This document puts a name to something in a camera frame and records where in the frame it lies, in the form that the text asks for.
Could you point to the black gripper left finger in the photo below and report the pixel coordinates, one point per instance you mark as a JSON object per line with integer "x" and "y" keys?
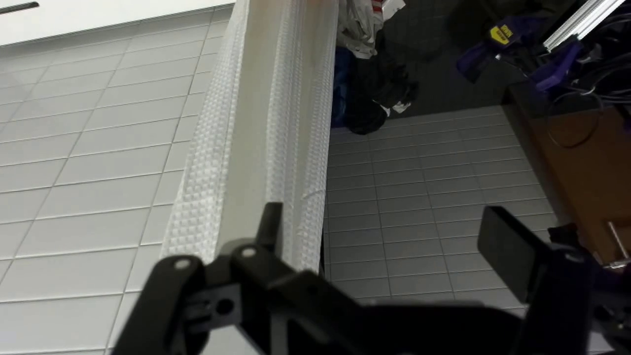
{"x": 251, "y": 288}

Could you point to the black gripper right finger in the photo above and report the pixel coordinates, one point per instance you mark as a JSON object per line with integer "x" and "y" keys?
{"x": 555, "y": 282}

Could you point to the white shower curtain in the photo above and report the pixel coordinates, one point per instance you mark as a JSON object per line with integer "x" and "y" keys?
{"x": 263, "y": 132}

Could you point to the wooden board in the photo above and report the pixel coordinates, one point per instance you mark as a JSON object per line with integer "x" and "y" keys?
{"x": 586, "y": 166}

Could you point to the yellow clamp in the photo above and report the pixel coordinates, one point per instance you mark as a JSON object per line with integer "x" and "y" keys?
{"x": 501, "y": 34}

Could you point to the white red bag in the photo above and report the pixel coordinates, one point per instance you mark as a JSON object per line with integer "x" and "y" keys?
{"x": 361, "y": 20}

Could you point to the aluminium extrusion rail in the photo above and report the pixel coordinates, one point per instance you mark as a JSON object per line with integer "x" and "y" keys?
{"x": 582, "y": 22}

